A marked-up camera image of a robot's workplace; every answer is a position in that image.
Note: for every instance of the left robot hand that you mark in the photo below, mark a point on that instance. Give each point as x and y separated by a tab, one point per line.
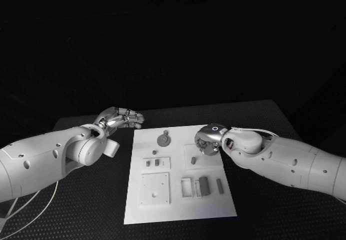
115	120

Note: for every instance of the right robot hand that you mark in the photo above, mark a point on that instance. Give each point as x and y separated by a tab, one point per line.
211	134

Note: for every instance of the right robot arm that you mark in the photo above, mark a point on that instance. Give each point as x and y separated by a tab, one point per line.
291	163

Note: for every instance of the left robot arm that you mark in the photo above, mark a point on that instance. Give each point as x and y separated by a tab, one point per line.
40	159

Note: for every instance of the white task board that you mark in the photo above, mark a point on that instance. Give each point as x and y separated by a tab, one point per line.
174	208

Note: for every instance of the grey oblong plug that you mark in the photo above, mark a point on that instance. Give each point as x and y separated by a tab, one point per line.
192	160

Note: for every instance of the large grey gear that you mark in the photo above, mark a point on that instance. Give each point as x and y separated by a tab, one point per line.
163	141

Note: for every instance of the tall grey block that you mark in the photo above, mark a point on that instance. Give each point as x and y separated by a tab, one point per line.
156	162

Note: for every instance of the small grey block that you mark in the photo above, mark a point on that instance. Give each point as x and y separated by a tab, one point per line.
147	163

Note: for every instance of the thick grey cylinder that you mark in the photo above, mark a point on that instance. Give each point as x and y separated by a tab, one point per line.
205	186

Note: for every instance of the long thin grey cylinder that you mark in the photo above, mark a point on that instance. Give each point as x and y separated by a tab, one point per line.
219	186

